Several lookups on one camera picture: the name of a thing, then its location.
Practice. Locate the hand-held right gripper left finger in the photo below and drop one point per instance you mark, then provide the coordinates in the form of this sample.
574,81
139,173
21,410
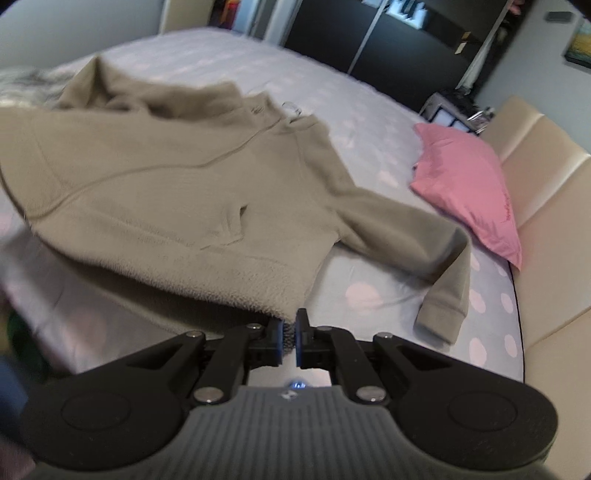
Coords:
277,344

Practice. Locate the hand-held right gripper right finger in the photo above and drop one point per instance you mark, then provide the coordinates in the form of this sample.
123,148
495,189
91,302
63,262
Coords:
301,341

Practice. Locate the beige fleece jacket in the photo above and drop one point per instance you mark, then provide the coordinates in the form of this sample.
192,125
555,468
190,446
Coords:
161,184

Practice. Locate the bed with polka-dot sheet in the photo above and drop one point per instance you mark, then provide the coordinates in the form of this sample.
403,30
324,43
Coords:
369,138

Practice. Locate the pink pillow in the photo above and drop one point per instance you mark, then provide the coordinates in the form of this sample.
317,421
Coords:
461,184

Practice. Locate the white nightstand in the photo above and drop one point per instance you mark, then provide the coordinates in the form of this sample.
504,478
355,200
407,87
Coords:
443,115

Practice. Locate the beige padded headboard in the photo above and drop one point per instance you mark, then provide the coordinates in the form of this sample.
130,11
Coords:
554,207

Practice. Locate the dark sliding-door wardrobe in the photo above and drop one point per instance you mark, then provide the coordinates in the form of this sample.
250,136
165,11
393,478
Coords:
392,55

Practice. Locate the cream door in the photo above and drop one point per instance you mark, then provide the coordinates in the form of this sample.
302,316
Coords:
184,14

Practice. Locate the grey cloth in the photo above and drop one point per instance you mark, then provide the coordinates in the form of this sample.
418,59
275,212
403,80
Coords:
27,83

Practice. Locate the framed wall picture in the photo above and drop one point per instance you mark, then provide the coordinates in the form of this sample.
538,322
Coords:
579,46

